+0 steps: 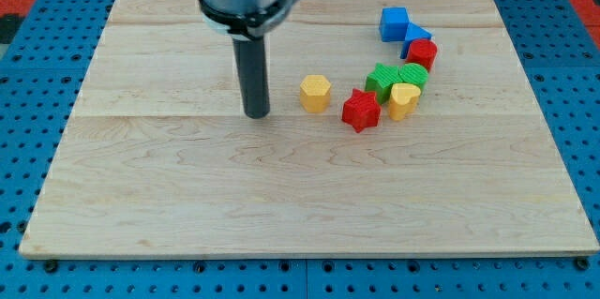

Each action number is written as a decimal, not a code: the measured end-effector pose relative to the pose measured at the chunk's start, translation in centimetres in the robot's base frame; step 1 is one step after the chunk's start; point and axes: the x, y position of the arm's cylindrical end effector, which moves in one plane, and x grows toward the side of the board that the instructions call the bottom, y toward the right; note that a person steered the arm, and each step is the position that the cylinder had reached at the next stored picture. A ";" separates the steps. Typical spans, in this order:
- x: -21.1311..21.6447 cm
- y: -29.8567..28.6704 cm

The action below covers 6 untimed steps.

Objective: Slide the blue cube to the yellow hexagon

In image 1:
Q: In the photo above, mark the light wooden board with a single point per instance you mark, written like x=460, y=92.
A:
x=159, y=162

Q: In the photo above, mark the red cylinder block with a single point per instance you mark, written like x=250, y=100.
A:
x=423, y=52

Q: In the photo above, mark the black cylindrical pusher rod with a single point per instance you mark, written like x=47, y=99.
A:
x=250, y=59

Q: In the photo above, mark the green star block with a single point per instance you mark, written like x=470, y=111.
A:
x=381, y=80

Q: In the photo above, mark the yellow hexagon block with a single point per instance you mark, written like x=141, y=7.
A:
x=315, y=93

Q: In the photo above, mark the green cylinder block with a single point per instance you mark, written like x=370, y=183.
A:
x=414, y=74

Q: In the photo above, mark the blue cube block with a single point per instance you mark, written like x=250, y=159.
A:
x=393, y=24

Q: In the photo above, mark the yellow heart block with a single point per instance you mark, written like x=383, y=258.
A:
x=403, y=100

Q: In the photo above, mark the red star block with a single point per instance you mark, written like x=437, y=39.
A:
x=361, y=110

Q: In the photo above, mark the blue triangle block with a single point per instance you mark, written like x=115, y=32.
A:
x=414, y=32

